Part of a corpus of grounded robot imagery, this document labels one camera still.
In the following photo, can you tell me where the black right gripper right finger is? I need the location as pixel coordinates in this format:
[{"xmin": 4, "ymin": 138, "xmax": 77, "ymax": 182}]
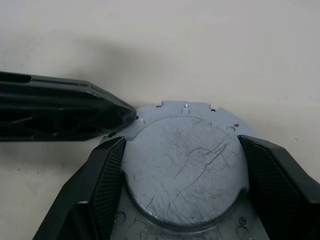
[{"xmin": 237, "ymin": 134, "xmax": 320, "ymax": 240}]

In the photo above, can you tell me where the silver motor cover circuit board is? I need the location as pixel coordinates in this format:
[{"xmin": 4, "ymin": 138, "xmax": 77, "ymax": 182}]
[{"xmin": 99, "ymin": 99, "xmax": 270, "ymax": 240}]

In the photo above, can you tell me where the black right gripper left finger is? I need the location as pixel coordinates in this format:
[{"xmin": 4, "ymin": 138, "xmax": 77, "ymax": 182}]
[{"xmin": 31, "ymin": 136, "xmax": 128, "ymax": 240}]

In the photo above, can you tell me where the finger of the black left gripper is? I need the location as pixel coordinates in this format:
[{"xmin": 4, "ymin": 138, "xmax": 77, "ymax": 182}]
[
  {"xmin": 0, "ymin": 104, "xmax": 138, "ymax": 143},
  {"xmin": 0, "ymin": 71, "xmax": 138, "ymax": 118}
]

